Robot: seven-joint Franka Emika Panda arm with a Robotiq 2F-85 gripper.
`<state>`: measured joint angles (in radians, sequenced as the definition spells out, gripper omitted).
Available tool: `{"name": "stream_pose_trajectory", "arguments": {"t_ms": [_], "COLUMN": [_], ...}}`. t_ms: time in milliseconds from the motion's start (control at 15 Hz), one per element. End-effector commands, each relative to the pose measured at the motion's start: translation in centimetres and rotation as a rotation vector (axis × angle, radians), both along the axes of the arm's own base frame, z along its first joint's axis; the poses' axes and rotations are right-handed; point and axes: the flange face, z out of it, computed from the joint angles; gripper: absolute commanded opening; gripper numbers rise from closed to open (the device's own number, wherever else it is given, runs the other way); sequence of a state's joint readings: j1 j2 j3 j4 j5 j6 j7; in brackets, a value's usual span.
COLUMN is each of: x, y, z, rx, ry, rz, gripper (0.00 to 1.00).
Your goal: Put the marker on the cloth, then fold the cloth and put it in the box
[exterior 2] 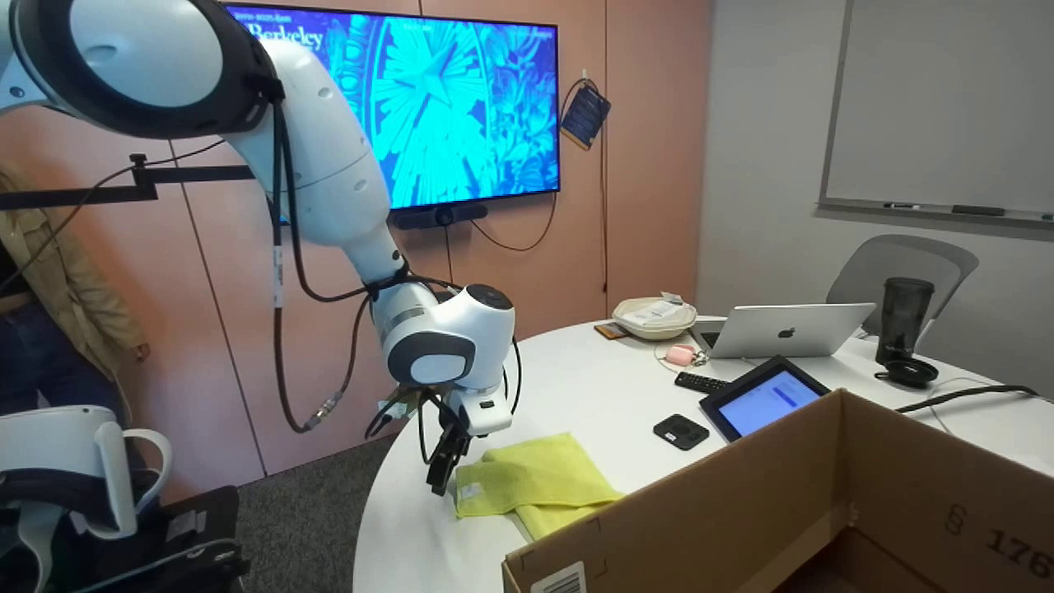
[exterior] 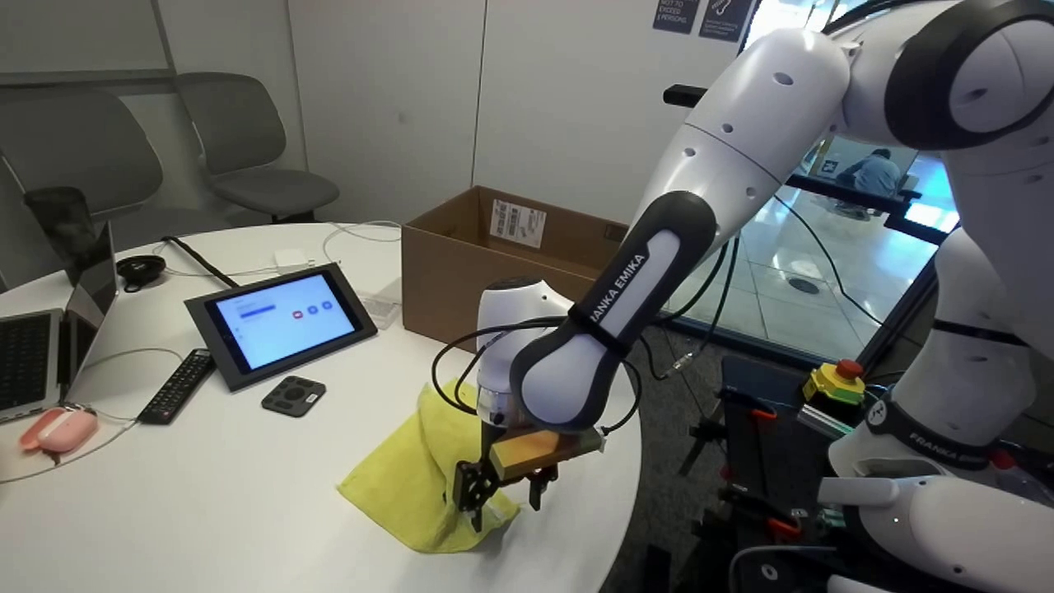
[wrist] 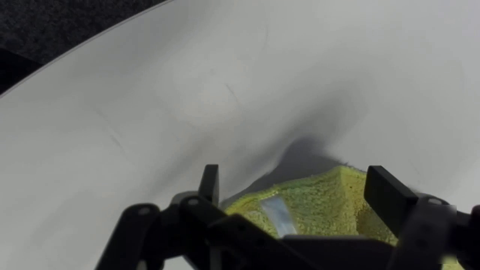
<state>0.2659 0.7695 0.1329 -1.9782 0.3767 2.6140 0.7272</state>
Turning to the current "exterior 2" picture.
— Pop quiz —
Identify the grey office chair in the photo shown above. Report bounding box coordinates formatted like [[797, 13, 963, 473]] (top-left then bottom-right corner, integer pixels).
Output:
[[827, 231, 983, 340]]

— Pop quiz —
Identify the black horizontal stand rod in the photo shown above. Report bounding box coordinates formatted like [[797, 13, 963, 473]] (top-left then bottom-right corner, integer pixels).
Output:
[[0, 151, 261, 213]]

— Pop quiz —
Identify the wall television screen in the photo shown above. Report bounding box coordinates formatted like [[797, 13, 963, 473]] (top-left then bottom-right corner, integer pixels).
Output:
[[219, 0, 562, 217]]

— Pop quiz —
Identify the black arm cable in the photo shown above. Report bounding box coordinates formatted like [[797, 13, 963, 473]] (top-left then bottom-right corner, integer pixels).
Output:
[[266, 101, 528, 437]]

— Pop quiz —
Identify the person in tan jacket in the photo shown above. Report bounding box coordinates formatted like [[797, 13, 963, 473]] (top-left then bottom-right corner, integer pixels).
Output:
[[0, 162, 147, 422]]

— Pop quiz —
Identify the black table cable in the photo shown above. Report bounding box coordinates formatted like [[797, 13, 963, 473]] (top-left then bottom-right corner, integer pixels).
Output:
[[891, 378, 1040, 418]]

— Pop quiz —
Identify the black remote control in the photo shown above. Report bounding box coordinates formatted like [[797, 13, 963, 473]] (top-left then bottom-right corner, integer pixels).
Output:
[[670, 368, 734, 397]]

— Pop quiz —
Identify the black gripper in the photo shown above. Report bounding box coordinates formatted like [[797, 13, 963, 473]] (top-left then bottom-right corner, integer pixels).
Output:
[[420, 393, 478, 500]]

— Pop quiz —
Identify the black wall-mounted device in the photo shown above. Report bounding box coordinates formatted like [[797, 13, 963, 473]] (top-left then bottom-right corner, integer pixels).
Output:
[[560, 83, 617, 151]]

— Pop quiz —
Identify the white bowl-shaped object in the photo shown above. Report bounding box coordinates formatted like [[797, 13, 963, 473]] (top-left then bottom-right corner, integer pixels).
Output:
[[609, 291, 700, 347]]

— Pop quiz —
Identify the thin wall cable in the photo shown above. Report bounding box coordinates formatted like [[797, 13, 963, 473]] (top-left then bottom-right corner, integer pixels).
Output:
[[588, 77, 617, 322]]

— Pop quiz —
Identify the white VR headset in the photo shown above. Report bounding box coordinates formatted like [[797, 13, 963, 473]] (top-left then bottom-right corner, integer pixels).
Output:
[[0, 402, 179, 593]]

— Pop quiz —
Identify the brown cardboard box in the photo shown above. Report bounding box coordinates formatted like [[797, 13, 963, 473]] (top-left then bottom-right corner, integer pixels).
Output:
[[498, 384, 1054, 593]]

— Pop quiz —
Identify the black cylindrical cup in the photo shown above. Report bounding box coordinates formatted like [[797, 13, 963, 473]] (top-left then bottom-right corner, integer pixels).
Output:
[[871, 272, 937, 372]]

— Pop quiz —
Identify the black tablet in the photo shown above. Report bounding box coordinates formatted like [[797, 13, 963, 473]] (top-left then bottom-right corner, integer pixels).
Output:
[[697, 352, 832, 445]]

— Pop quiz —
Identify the whiteboard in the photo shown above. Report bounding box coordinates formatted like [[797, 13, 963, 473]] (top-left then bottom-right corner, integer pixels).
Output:
[[813, 0, 1054, 244]]

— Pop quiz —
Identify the yellow cloth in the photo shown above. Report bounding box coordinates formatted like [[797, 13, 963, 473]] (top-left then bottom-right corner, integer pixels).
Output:
[[449, 427, 627, 545]]

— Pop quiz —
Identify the silver laptop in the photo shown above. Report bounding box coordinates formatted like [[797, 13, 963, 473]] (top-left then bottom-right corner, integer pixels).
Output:
[[692, 299, 878, 365]]

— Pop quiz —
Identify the black smartphone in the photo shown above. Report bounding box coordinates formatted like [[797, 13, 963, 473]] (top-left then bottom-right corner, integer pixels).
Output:
[[649, 411, 713, 456]]

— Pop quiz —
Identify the black equipment case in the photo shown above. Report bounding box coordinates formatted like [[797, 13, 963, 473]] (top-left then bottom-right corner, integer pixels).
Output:
[[44, 485, 249, 593]]

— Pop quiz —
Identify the black round puck device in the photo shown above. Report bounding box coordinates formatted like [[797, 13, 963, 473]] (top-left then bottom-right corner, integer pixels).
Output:
[[871, 352, 941, 393]]

